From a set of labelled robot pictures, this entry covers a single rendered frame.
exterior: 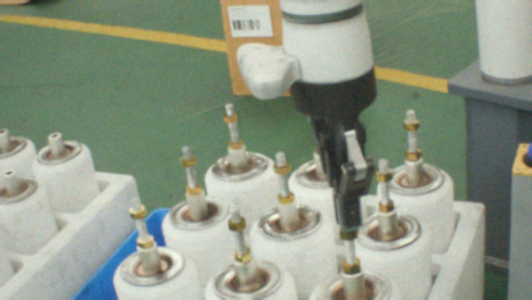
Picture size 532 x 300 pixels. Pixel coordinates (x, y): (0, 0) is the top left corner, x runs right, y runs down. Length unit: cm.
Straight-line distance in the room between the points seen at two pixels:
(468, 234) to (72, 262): 55
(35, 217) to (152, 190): 52
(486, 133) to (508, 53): 12
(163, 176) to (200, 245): 71
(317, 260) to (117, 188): 43
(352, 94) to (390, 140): 100
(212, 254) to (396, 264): 23
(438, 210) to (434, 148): 65
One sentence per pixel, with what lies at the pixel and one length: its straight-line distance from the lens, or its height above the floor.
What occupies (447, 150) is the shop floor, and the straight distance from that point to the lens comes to 165.
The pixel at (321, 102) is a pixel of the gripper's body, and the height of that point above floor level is 48.
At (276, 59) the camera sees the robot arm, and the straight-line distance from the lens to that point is 71.
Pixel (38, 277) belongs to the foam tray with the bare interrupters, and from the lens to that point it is 115.
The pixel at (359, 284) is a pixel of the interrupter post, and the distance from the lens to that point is 83.
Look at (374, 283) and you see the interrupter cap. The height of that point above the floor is 25.
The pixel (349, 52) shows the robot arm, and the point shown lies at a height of 52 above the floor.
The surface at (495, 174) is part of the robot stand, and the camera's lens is 121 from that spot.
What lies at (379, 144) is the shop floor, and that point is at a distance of 169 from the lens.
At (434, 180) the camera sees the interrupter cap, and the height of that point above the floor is 25.
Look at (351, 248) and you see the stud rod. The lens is 81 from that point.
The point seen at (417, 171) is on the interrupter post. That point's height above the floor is 27.
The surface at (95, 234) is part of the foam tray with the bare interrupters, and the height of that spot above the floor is 15.
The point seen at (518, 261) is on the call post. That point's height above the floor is 20.
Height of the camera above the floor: 76
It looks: 26 degrees down
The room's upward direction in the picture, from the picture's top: 9 degrees counter-clockwise
